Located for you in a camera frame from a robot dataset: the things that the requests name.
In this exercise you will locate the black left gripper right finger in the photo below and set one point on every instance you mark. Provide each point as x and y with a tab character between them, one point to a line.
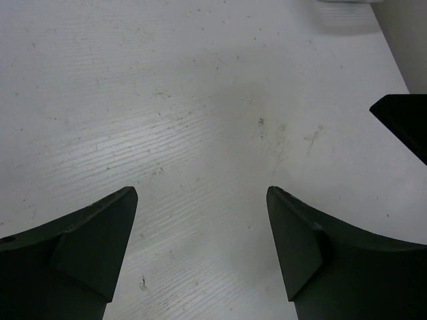
334	270

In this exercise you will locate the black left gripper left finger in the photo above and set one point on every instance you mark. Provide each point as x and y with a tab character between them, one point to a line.
69	267

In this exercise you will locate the black angular fixture corner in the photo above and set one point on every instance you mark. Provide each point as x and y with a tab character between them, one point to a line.
405	116

